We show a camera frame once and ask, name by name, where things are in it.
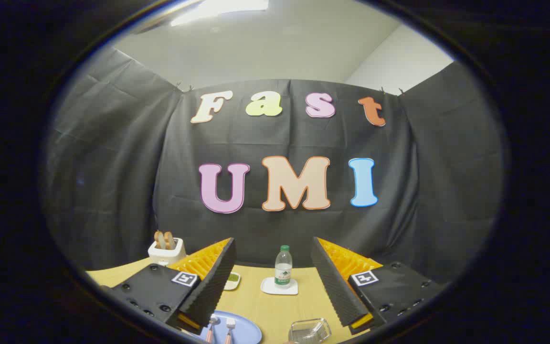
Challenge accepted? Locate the clear water bottle green cap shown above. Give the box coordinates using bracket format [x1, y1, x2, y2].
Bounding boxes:
[275, 245, 293, 289]

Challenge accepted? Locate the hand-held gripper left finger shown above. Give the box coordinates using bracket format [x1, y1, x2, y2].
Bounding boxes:
[101, 237, 237, 335]

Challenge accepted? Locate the blue plate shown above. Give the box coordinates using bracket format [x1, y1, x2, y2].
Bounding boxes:
[194, 311, 262, 344]

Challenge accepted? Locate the spoon with red checked handle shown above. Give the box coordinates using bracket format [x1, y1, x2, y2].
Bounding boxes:
[206, 314, 220, 344]

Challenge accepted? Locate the white coaster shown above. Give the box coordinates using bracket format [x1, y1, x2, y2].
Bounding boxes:
[260, 277, 299, 295]

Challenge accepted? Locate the metal wire basket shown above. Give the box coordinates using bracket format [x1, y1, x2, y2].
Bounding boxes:
[288, 318, 332, 344]

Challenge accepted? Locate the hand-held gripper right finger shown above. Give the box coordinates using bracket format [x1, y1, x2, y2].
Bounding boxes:
[310, 236, 447, 335]

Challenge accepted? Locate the white toaster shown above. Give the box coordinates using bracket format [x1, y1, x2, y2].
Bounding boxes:
[148, 237, 187, 267]

